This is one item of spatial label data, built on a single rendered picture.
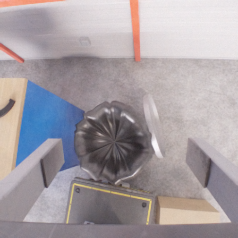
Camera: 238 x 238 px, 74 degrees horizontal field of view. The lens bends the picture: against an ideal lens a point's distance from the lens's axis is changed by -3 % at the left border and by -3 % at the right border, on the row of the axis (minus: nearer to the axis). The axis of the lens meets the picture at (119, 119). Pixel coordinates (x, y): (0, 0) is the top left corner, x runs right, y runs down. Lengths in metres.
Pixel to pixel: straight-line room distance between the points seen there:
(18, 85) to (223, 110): 1.73
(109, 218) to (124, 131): 0.72
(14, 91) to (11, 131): 0.21
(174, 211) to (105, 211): 0.55
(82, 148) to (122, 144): 0.28
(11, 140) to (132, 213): 1.01
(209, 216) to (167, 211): 0.32
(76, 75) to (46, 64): 0.42
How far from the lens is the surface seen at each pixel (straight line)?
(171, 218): 1.51
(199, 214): 1.54
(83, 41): 1.65
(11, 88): 1.05
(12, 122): 0.99
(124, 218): 1.49
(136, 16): 1.34
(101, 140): 1.19
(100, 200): 1.47
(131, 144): 1.16
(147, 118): 1.16
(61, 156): 0.17
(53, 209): 2.04
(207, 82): 1.90
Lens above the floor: 1.68
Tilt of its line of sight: 78 degrees down
